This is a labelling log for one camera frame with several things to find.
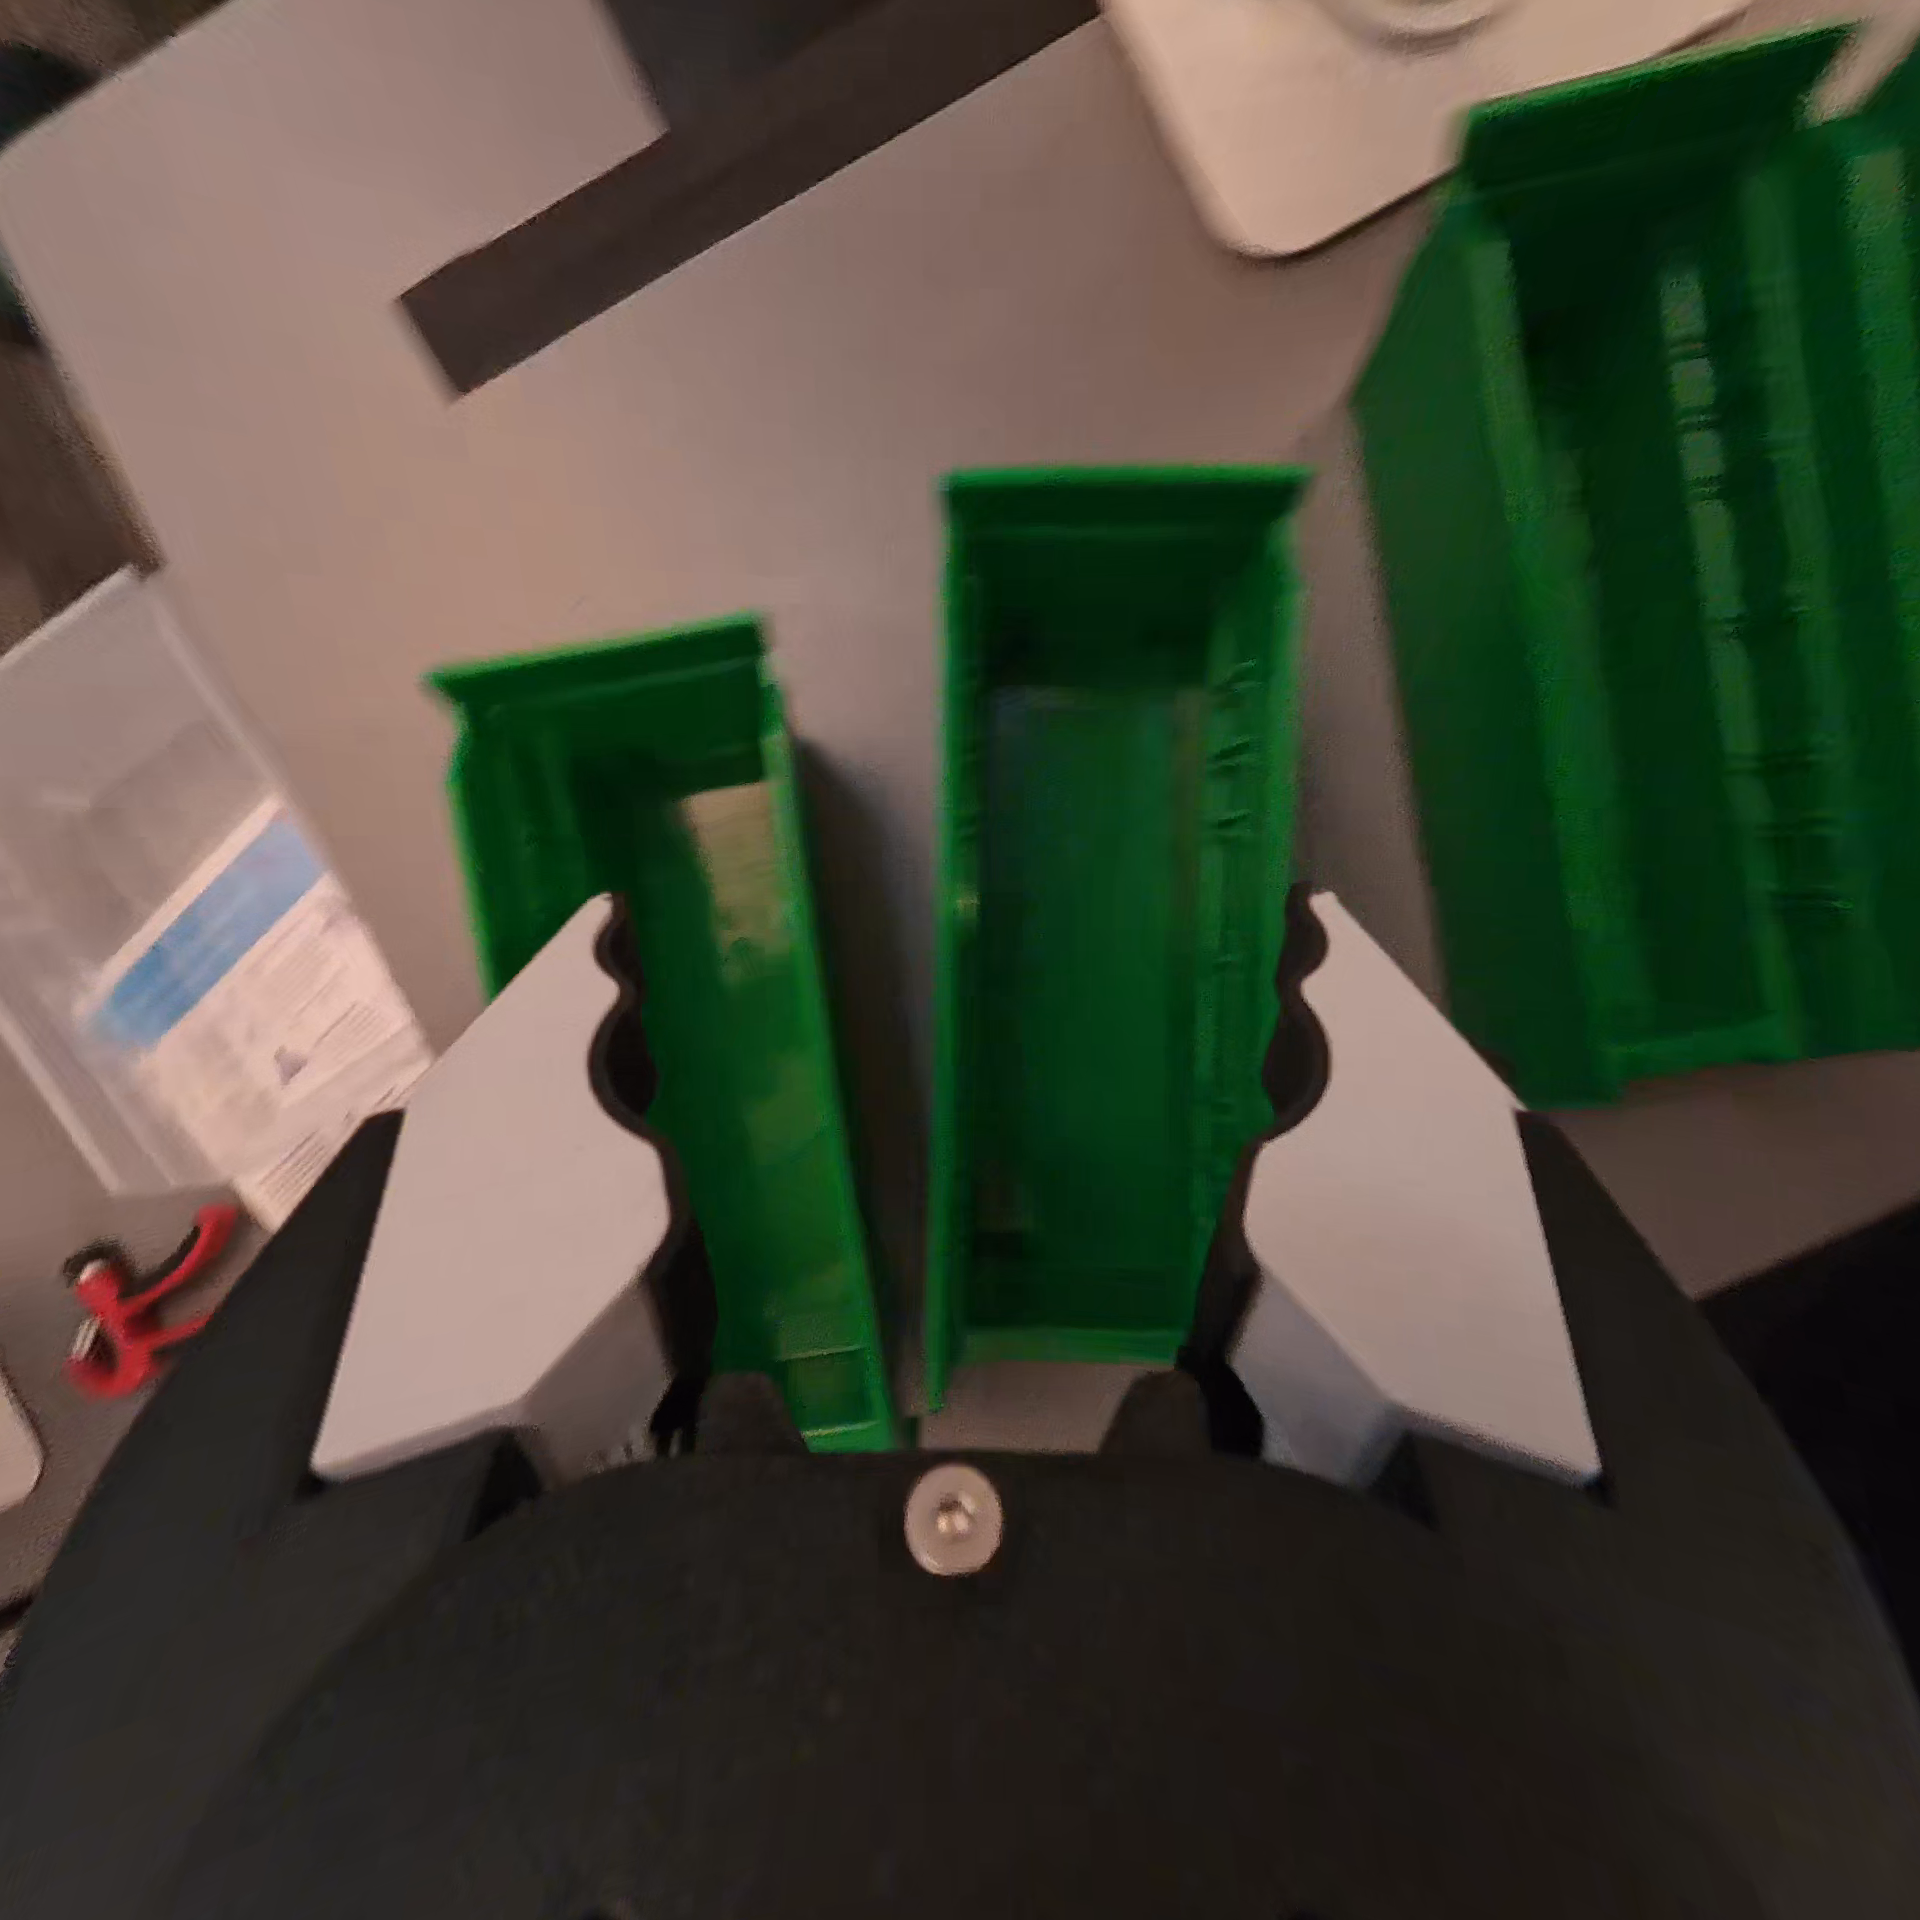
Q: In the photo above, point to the white monitor stand base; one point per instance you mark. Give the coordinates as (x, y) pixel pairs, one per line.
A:
(1351, 118)

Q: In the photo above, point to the green plastic bin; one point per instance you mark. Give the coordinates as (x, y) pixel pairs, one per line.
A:
(1081, 975)
(753, 1051)
(1621, 677)

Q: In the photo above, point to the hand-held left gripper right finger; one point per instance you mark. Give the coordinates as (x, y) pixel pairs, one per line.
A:
(1399, 1200)

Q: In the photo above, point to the clear plastic box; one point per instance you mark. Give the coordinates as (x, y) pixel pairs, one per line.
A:
(132, 782)

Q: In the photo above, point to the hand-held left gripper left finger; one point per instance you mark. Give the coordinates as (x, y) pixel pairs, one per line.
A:
(513, 1200)

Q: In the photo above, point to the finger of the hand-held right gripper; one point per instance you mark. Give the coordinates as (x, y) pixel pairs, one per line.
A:
(1849, 71)

